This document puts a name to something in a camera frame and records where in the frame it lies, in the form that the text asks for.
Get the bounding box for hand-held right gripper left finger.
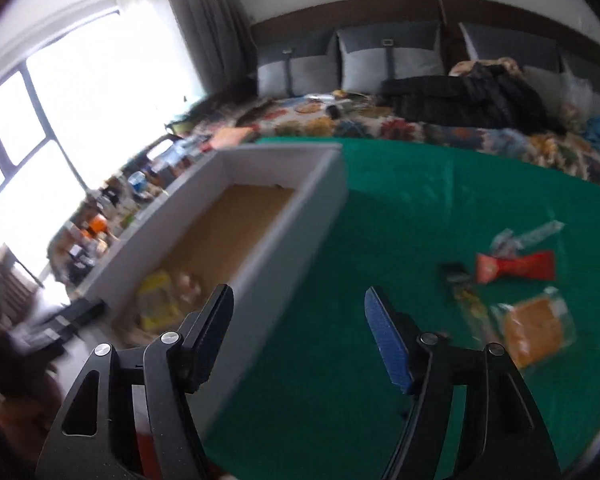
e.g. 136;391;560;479
35;284;235;480

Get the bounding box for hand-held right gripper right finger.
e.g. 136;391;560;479
364;286;563;480

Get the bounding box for clear packet of assorted snacks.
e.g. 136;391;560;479
172;271;203;306

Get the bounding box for yellow snack packet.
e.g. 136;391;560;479
136;270;181;333

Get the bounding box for long clear snack packet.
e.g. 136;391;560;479
439;261;501;343

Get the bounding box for white cardboard box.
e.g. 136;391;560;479
72;142;350;433

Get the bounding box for clear bag of bread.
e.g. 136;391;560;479
497;287;578;368

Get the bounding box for red snack packet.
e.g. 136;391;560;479
475;251;556;285

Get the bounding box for clear snack bar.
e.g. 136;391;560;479
517;220;566;247

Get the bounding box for clutter of bottles and jars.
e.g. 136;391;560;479
47;130;216;281

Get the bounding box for dark blurred furniture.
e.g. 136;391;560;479
0;247;106;480

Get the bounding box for peach cloth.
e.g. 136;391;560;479
211;127;256;150

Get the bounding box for black puffer jacket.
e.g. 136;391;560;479
377;62;566;136

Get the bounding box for beige furry garment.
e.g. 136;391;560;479
450;57;523;78

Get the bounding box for grey curtain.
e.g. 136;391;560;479
155;0;258;96

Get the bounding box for window with dark frame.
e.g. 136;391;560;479
0;7;196;281

